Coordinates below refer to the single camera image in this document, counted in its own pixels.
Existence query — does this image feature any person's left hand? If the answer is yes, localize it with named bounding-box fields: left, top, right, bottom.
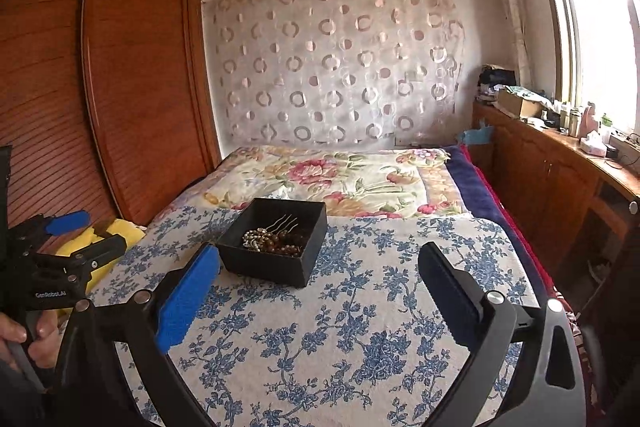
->
left=0, top=309, right=60, bottom=370

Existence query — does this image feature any blue floral bedsheet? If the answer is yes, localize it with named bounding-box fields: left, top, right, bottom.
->
left=87, top=204, right=551, bottom=427

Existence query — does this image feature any pile of dark clothes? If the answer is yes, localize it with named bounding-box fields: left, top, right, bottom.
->
left=477, top=64, right=518, bottom=102

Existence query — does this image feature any window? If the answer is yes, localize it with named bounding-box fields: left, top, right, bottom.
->
left=530, top=0, right=640, bottom=138

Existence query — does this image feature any pink floral blanket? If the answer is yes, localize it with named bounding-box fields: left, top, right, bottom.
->
left=150, top=144, right=551, bottom=298

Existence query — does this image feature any cream pearl necklace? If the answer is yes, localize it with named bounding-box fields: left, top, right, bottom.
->
left=242, top=228, right=267, bottom=252

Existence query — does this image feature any pale window curtain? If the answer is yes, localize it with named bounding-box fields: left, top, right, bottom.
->
left=482, top=0, right=533, bottom=82

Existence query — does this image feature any sheer circle-patterned curtain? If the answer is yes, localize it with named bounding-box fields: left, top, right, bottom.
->
left=202, top=0, right=466, bottom=150

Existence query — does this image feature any silver hair fork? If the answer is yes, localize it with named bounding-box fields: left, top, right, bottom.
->
left=266, top=213, right=299, bottom=234

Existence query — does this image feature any wooden wardrobe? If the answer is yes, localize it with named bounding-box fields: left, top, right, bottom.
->
left=0, top=0, right=223, bottom=258

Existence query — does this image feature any long wooden cabinet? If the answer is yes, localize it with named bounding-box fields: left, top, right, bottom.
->
left=470, top=102, right=640, bottom=303

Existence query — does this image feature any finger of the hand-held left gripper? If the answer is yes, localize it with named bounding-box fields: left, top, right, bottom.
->
left=35, top=233, right=127, bottom=282
left=30, top=210, right=92, bottom=240

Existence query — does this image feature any open cardboard box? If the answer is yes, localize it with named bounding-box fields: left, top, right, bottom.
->
left=495, top=87, right=546, bottom=120

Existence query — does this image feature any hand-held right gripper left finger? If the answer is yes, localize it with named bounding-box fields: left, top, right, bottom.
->
left=47, top=243, right=223, bottom=427

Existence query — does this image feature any black cardboard box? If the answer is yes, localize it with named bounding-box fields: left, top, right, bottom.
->
left=216, top=198, right=328, bottom=288

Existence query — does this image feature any yellow plush toy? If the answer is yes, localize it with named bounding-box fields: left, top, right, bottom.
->
left=54, top=218, right=147, bottom=323

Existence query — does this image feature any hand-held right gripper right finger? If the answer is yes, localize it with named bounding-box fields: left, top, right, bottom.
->
left=417, top=242, right=588, bottom=427

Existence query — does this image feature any blue plastic bag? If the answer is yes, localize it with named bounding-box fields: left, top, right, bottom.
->
left=456, top=119, right=496, bottom=148

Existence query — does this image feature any white tissue box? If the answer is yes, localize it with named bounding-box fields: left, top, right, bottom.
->
left=580, top=132, right=608, bottom=156

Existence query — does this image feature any dark wooden bead bracelet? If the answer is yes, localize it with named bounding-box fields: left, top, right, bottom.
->
left=260, top=228, right=305, bottom=258

